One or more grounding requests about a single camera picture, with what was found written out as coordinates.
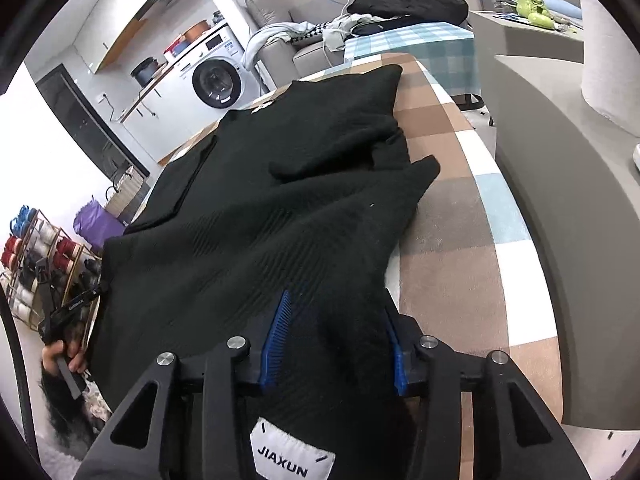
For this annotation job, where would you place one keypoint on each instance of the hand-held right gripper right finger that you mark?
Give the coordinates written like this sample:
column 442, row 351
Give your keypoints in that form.
column 398, row 360

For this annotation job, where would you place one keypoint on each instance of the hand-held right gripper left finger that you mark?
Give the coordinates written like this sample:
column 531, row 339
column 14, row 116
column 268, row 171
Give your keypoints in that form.
column 278, row 340

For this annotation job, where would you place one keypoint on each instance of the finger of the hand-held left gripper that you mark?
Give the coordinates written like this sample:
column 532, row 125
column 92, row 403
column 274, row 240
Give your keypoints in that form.
column 82, row 300

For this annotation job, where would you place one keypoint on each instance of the black knit sweater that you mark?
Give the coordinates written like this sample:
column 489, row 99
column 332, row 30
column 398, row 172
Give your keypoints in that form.
column 280, row 210

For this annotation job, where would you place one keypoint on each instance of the pile of light clothes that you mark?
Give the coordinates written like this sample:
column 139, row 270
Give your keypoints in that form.
column 300, row 32

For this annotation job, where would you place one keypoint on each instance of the person's left hand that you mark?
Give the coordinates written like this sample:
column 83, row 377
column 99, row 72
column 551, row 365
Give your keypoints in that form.
column 72, row 352

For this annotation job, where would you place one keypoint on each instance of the purple bag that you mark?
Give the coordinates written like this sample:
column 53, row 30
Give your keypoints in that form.
column 95, row 225

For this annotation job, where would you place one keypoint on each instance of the black fluffy cloth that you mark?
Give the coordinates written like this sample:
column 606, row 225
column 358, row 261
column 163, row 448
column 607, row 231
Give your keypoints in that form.
column 65, row 420

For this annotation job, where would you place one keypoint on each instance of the brown blue checked blanket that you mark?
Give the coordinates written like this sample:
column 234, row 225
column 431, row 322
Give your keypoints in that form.
column 450, row 260

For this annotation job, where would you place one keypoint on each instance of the wicker basket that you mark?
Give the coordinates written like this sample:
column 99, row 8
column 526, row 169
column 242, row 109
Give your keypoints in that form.
column 127, row 192

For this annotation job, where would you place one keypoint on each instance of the white base cabinet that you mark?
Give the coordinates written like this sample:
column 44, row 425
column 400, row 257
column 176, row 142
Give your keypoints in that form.
column 165, row 90

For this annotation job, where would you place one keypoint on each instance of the dark cooking pot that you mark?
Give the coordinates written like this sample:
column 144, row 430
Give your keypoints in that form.
column 144, row 71

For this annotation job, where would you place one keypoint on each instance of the grey table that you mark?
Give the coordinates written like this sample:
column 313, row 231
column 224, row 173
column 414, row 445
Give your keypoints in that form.
column 560, row 185

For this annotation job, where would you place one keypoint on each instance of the white washing machine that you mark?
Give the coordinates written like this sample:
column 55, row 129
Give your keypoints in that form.
column 215, row 80

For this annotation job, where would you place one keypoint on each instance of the teal checked cloth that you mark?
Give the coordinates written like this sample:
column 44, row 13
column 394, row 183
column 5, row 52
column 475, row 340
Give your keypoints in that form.
column 425, row 45

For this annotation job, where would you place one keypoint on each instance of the yellow-green toy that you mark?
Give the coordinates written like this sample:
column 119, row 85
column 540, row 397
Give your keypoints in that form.
column 532, row 10

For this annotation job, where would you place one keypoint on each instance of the white wall cabinet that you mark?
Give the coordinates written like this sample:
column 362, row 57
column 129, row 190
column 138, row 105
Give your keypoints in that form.
column 130, row 5

